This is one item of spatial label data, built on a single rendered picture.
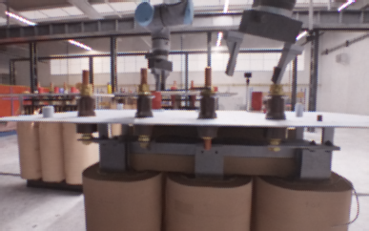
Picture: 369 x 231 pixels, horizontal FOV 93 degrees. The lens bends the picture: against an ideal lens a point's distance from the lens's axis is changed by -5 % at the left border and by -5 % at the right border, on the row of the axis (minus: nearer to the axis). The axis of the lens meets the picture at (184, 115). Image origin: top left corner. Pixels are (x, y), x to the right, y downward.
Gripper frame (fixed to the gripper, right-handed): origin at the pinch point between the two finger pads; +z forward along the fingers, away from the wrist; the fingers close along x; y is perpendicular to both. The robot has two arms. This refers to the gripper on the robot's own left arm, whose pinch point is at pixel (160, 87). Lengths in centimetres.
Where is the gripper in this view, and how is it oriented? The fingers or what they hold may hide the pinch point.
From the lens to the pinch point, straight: 92.1
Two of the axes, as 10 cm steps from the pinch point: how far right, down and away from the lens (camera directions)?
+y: 8.1, 0.5, -5.8
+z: 0.0, 10.0, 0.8
